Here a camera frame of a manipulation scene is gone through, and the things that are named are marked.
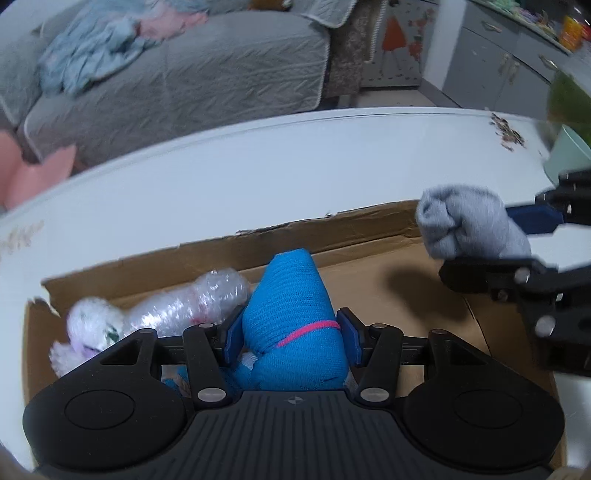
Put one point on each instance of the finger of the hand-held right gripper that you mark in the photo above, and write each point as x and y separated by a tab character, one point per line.
535	219
480	274

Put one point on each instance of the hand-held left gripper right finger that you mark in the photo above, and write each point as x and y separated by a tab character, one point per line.
348	334

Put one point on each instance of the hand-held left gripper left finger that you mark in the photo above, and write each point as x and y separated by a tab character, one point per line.
233	339

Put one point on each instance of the grey sock bundle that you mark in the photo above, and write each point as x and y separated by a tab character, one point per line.
466	221

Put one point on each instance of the bubble wrap fluffy bundle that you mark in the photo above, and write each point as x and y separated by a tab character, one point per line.
184	304

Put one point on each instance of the blue bundle with pink band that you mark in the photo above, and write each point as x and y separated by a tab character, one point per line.
291	314

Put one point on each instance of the shallow cardboard box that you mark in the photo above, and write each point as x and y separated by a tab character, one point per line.
392	286

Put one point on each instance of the mint green cup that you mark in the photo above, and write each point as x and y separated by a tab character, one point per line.
568	154

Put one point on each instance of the pile of seed shells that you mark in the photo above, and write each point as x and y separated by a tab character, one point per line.
508	134

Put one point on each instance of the glass fish tank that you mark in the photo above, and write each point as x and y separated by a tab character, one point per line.
570	104

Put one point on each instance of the grey cabinet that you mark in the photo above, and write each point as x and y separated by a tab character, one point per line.
498	60

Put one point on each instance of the yellow orange package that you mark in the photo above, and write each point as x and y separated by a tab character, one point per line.
571	32

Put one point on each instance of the grey panel with figure sticker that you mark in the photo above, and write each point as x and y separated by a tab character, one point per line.
399	41

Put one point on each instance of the grey quilted sofa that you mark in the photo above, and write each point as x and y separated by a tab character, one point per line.
194	83

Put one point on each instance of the pink plastic stool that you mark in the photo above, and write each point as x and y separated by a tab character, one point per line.
32	175

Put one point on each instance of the light blue blanket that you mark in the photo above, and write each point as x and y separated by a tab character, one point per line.
87	55

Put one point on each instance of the pink cloth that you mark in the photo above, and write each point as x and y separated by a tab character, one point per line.
173	21

